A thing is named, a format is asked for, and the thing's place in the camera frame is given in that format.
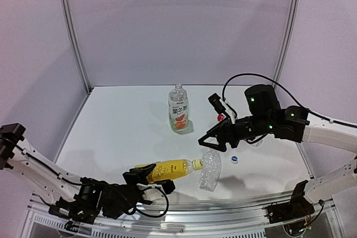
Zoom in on yellow drink bottle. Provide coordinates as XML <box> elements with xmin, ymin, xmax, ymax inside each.
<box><xmin>146</xmin><ymin>159</ymin><xmax>203</xmax><ymax>184</ymax></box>

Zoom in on blue white bottle cap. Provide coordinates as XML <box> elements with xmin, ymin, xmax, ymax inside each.
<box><xmin>230</xmin><ymin>156</ymin><xmax>239</xmax><ymax>164</ymax></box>

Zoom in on fruit tea bottle white label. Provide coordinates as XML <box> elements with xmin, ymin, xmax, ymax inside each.
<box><xmin>168</xmin><ymin>84</ymin><xmax>189</xmax><ymax>132</ymax></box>

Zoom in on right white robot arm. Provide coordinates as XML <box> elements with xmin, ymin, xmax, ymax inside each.
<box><xmin>198</xmin><ymin>84</ymin><xmax>356</xmax><ymax>153</ymax></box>

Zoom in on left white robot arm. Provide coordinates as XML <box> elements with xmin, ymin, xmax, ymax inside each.
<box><xmin>1</xmin><ymin>123</ymin><xmax>175</xmax><ymax>224</ymax></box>

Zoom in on red label water bottle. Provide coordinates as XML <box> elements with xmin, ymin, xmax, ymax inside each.
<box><xmin>217</xmin><ymin>114</ymin><xmax>267</xmax><ymax>147</ymax></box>

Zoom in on clear empty plastic bottle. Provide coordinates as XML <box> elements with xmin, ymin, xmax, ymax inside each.
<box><xmin>199</xmin><ymin>149</ymin><xmax>222</xmax><ymax>192</ymax></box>

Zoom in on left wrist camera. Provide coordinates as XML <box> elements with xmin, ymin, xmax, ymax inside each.
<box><xmin>137</xmin><ymin>183</ymin><xmax>164</xmax><ymax>201</ymax></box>

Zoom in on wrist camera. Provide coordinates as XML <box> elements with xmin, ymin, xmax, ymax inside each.
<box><xmin>137</xmin><ymin>183</ymin><xmax>164</xmax><ymax>201</ymax></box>
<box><xmin>208</xmin><ymin>93</ymin><xmax>238</xmax><ymax>124</ymax></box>

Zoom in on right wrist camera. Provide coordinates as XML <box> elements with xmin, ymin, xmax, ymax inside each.
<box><xmin>208</xmin><ymin>93</ymin><xmax>238</xmax><ymax>124</ymax></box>

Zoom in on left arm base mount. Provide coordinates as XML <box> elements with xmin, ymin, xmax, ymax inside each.
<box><xmin>49</xmin><ymin>190</ymin><xmax>100</xmax><ymax>225</ymax></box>

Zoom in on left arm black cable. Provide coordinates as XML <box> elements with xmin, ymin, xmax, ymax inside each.
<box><xmin>13</xmin><ymin>143</ymin><xmax>170</xmax><ymax>218</ymax></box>

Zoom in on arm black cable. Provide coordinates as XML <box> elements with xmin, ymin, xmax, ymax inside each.
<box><xmin>13</xmin><ymin>143</ymin><xmax>170</xmax><ymax>218</ymax></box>
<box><xmin>221</xmin><ymin>73</ymin><xmax>357</xmax><ymax>128</ymax></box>

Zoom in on front aluminium rail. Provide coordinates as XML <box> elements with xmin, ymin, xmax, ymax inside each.
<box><xmin>27</xmin><ymin>190</ymin><xmax>335</xmax><ymax>238</ymax></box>

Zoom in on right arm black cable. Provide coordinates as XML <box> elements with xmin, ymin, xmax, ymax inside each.
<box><xmin>221</xmin><ymin>73</ymin><xmax>357</xmax><ymax>128</ymax></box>

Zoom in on right aluminium frame post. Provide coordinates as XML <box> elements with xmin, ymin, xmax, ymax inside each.
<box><xmin>273</xmin><ymin>0</ymin><xmax>299</xmax><ymax>81</ymax></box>

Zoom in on aluminium frame post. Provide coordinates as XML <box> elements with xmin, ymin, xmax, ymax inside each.
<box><xmin>60</xmin><ymin>0</ymin><xmax>93</xmax><ymax>95</ymax></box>
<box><xmin>273</xmin><ymin>0</ymin><xmax>299</xmax><ymax>81</ymax></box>

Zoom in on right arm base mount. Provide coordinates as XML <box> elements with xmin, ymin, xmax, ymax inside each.
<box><xmin>267</xmin><ymin>180</ymin><xmax>325</xmax><ymax>237</ymax></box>

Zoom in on left aluminium frame post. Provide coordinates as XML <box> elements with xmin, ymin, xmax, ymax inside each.
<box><xmin>60</xmin><ymin>0</ymin><xmax>93</xmax><ymax>95</ymax></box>

